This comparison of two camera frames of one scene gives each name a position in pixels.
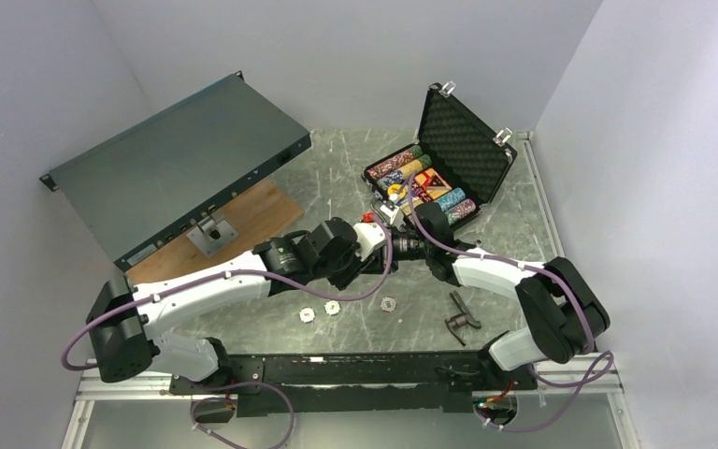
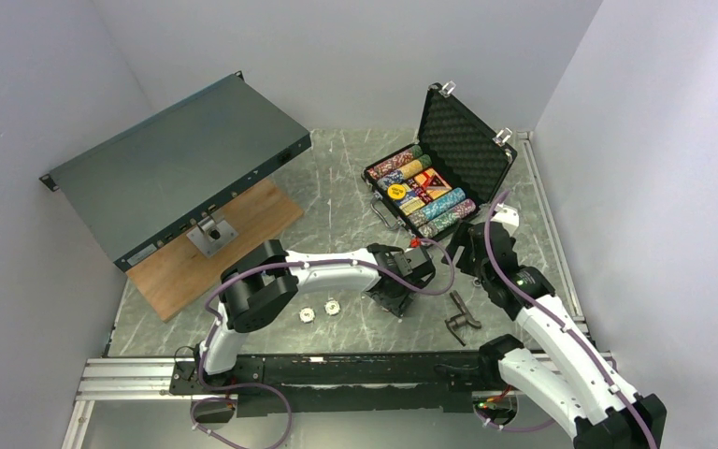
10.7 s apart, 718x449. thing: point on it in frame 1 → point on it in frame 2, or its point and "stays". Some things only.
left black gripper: (356, 266) → (398, 306)
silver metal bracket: (211, 237) stays
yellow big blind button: (396, 192) stays
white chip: (332, 308) stays
